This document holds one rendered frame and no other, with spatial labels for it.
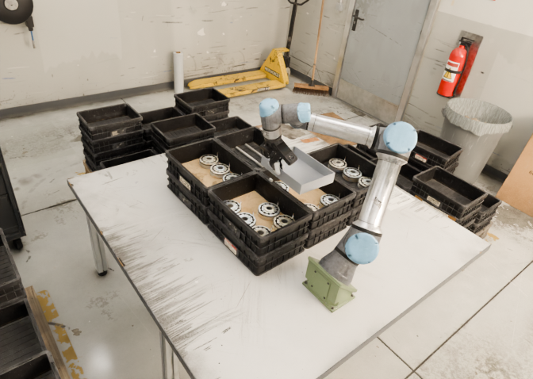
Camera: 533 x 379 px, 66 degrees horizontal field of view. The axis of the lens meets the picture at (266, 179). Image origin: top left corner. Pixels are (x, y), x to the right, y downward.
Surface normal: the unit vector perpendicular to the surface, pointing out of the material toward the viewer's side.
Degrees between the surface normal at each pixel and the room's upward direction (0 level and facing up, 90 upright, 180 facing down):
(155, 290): 0
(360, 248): 64
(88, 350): 0
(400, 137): 49
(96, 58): 90
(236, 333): 0
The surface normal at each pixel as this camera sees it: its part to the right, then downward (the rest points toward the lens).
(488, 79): -0.78, 0.28
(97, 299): 0.10, -0.83
